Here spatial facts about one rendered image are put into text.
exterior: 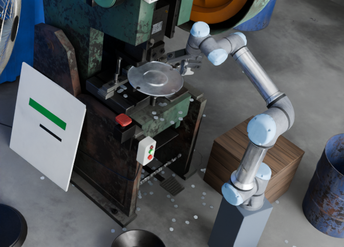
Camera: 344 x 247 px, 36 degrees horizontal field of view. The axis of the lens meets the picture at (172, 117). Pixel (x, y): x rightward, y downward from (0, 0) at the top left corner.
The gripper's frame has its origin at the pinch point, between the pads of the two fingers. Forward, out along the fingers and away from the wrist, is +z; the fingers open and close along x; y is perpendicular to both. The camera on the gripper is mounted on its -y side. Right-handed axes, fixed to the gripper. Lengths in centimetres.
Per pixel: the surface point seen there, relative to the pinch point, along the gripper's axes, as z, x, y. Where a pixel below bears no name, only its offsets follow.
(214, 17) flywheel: -0.9, 35.6, 19.2
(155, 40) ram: 0.8, 19.4, -11.7
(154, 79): 18.5, 8.2, -9.6
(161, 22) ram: -7.6, 24.0, -9.8
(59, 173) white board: 84, -18, -56
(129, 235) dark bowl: 74, -57, -17
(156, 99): 25.8, 0.8, -7.9
